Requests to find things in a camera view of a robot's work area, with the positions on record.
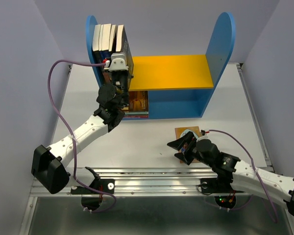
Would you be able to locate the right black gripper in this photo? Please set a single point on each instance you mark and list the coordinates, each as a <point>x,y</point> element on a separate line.
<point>189,137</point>

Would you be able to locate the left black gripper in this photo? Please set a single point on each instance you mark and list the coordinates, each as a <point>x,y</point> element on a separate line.
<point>112,72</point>

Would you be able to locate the orange Othello book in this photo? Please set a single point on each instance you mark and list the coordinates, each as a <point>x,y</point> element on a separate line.
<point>181,131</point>

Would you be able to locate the dark door cover book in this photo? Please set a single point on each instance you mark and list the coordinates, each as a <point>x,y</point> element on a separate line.
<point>138,101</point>

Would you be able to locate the yellow teal paperback book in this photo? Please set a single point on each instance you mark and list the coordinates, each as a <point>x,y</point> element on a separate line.
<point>137,113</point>

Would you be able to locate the Nineteen Eighty-Four blue book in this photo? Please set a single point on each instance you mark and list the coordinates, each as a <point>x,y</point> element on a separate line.
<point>128,55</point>

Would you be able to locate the Three Days to See book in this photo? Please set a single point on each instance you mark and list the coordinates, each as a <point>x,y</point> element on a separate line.
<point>119,38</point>

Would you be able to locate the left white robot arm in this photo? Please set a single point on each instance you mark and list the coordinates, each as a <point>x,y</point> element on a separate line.
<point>49,163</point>

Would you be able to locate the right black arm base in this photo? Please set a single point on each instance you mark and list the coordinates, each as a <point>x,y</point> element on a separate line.
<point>224,194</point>

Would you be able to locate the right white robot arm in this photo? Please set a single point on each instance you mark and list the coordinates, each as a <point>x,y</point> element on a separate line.
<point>234,173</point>

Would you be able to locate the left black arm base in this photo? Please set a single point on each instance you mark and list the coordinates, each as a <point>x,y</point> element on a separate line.
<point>92,199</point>

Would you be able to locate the Little Women floral book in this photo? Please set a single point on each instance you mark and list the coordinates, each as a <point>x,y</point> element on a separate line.
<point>136,116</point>

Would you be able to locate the leftmost upright dark book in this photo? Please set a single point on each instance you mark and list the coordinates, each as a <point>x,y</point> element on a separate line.
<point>95,44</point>

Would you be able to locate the blue and yellow bookshelf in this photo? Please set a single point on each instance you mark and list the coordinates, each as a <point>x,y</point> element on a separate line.
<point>181,86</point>

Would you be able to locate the upright blue orange book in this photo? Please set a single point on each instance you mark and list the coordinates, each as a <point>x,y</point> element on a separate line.
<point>112,38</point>

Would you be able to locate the middle upright blue book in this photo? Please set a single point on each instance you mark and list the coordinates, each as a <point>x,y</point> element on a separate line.
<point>104,36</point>

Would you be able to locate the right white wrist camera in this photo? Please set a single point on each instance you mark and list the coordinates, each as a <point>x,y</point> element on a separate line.
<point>203,135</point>

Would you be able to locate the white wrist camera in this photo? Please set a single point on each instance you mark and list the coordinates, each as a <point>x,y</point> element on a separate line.
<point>203,135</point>
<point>118,62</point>

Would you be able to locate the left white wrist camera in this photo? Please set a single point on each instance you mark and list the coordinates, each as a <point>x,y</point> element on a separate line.
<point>118,62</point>

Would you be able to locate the aluminium mounting rail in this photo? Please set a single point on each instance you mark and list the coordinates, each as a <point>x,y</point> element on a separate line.
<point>155,181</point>

